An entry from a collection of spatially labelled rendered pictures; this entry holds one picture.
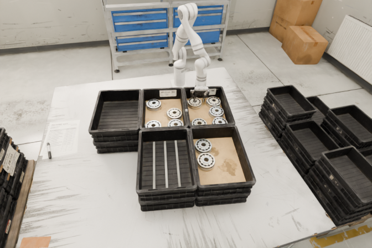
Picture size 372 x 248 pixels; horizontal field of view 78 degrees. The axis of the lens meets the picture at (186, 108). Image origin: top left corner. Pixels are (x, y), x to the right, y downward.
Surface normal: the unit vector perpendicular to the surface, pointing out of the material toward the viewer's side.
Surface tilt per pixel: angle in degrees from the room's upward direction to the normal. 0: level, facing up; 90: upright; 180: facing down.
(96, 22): 90
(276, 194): 0
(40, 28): 90
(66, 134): 0
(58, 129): 0
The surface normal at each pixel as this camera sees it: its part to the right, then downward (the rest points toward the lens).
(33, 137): 0.04, -0.73
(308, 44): 0.07, 0.67
